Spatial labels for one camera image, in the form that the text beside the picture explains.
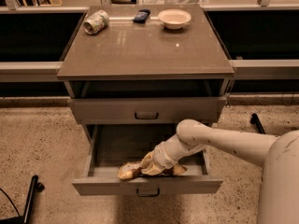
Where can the closed upper drawer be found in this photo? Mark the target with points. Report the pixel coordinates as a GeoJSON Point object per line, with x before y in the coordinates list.
{"type": "Point", "coordinates": [146, 110]}

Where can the open middle drawer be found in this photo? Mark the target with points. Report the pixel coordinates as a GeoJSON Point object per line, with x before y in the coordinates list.
{"type": "Point", "coordinates": [113, 145]}

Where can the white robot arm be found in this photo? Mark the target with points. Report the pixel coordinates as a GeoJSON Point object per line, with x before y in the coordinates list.
{"type": "Point", "coordinates": [277, 155]}

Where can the green white soda can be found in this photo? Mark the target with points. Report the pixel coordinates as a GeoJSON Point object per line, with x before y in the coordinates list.
{"type": "Point", "coordinates": [96, 22]}

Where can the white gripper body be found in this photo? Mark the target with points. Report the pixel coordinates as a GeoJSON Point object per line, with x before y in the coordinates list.
{"type": "Point", "coordinates": [161, 159]}

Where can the grey drawer cabinet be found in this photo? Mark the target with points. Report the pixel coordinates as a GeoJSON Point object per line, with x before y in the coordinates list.
{"type": "Point", "coordinates": [145, 88]}

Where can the grey metal railing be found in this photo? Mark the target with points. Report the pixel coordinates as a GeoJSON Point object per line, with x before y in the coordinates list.
{"type": "Point", "coordinates": [29, 69]}

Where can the dark blue snack packet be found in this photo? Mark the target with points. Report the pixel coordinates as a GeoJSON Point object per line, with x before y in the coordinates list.
{"type": "Point", "coordinates": [141, 16]}

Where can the black stand leg right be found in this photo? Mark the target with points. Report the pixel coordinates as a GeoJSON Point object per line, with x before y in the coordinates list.
{"type": "Point", "coordinates": [254, 120]}

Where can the white bowl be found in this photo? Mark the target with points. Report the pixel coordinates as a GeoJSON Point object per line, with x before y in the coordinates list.
{"type": "Point", "coordinates": [174, 19]}

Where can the black stand leg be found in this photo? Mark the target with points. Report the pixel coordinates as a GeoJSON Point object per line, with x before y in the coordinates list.
{"type": "Point", "coordinates": [254, 120]}
{"type": "Point", "coordinates": [25, 218]}

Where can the black stand leg left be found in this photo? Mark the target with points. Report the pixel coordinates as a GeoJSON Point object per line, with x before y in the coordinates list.
{"type": "Point", "coordinates": [25, 218]}

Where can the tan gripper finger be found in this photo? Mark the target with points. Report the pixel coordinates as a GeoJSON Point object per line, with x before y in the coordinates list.
{"type": "Point", "coordinates": [152, 170]}
{"type": "Point", "coordinates": [146, 162]}

